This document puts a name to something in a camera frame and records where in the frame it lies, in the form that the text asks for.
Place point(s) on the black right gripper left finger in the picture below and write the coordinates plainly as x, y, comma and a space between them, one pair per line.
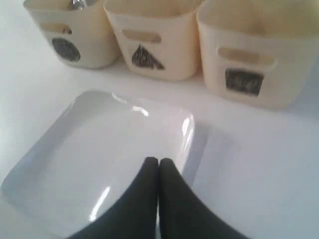
134, 214

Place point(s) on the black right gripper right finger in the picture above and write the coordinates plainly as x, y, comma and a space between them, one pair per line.
181, 213

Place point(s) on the white square plate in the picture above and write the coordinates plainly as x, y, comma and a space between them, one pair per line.
89, 156

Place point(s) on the steel mug with wire handle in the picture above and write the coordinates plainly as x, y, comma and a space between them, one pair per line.
80, 4

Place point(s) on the cream bin with triangle mark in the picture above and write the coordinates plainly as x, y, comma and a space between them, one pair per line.
157, 38

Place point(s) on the cream bin with square mark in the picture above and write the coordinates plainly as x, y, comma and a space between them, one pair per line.
258, 52

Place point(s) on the cream bin with circle mark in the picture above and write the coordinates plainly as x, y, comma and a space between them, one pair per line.
79, 37

